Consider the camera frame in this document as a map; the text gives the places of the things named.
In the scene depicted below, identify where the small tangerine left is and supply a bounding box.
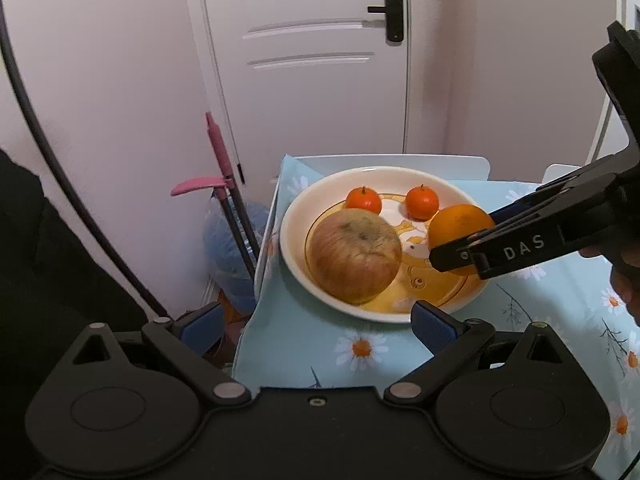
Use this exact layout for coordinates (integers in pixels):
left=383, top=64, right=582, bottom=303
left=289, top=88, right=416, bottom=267
left=344, top=186, right=382, bottom=214

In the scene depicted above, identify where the black clothing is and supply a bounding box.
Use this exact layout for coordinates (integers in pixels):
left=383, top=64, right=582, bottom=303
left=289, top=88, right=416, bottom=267
left=1, top=155, right=148, bottom=479

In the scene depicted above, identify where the white chair back left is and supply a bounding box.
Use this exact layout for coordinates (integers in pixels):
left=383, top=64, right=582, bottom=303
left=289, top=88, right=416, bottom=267
left=297, top=154, right=490, bottom=181

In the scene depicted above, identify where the black door handle lock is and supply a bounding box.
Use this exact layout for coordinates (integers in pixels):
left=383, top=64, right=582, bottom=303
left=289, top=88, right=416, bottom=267
left=367, top=0, right=405, bottom=44

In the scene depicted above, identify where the grey cable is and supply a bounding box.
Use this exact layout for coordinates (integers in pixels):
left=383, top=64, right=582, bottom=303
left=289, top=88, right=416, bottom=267
left=0, top=0, right=172, bottom=319

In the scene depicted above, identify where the small tangerine right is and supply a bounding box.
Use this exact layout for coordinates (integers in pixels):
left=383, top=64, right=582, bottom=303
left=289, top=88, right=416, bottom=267
left=405, top=184, right=439, bottom=221

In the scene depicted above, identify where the light blue daisy tablecloth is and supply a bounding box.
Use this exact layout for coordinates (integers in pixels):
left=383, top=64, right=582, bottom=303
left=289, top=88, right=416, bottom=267
left=230, top=154, right=640, bottom=480

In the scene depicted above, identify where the white door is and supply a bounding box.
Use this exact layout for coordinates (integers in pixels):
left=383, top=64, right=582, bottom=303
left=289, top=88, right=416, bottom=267
left=198, top=0, right=408, bottom=184

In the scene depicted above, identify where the orange back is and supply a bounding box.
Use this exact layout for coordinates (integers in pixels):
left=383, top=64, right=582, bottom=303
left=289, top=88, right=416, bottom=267
left=426, top=204, right=495, bottom=269

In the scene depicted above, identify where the person's right hand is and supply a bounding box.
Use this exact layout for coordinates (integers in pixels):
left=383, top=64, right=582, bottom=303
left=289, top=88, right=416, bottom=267
left=610, top=244, right=640, bottom=324

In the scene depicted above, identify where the pink mop handle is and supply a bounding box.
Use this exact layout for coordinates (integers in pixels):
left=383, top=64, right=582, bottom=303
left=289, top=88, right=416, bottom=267
left=170, top=112, right=259, bottom=278

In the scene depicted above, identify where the small tangerine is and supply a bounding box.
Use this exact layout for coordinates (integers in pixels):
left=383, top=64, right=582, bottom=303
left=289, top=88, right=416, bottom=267
left=344, top=186, right=382, bottom=214
left=405, top=184, right=439, bottom=221

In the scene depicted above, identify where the cream yellow ceramic bowl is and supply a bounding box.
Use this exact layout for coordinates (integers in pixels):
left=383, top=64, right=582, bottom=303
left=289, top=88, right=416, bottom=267
left=280, top=166, right=487, bottom=324

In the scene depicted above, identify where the white chair back right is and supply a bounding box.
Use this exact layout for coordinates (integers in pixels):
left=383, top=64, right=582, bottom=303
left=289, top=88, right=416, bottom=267
left=540, top=164, right=580, bottom=184

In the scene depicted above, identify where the white chair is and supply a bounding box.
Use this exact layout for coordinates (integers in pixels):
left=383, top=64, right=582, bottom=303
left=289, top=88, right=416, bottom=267
left=540, top=164, right=580, bottom=184
left=297, top=154, right=490, bottom=181

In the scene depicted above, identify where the large brownish apple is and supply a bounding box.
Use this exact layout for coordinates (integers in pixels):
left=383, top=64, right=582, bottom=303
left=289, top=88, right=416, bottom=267
left=306, top=208, right=402, bottom=304

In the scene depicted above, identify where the blue water jug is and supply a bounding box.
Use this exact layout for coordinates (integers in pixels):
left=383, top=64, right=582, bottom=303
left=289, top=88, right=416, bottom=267
left=203, top=198, right=256, bottom=315

